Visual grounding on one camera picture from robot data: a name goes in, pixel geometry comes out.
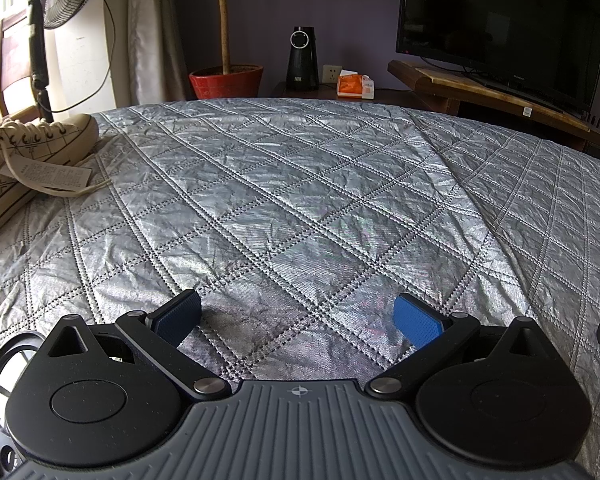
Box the dark wooden low cabinet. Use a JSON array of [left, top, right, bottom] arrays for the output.
[[272, 82, 461, 112]]

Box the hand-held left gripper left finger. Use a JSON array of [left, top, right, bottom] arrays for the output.
[[45, 289, 232, 404]]

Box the potted green tree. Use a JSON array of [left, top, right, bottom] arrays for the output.
[[214, 0, 287, 75]]

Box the paper hang tag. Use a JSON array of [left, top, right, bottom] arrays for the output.
[[0, 155, 93, 193]]

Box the grey curtain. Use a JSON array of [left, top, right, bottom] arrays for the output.
[[127, 0, 192, 107]]

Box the black flat television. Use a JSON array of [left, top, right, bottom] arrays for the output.
[[396, 0, 600, 117]]

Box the orange tissue pack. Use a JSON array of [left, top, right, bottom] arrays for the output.
[[336, 71, 376, 101]]

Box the wooden television riser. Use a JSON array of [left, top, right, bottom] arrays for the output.
[[387, 60, 600, 149]]

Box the black cylindrical speaker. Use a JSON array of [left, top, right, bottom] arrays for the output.
[[286, 26, 321, 92]]

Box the red plant pot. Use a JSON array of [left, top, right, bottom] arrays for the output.
[[189, 64, 264, 100]]

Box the silver quilted blanket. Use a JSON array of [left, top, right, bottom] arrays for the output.
[[0, 96, 600, 480]]

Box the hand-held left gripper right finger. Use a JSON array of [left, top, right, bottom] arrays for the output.
[[364, 294, 549, 404]]

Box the wooden chair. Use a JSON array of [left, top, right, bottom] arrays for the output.
[[0, 10, 57, 122]]

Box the black standing fan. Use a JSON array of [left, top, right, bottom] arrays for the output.
[[19, 0, 109, 124]]

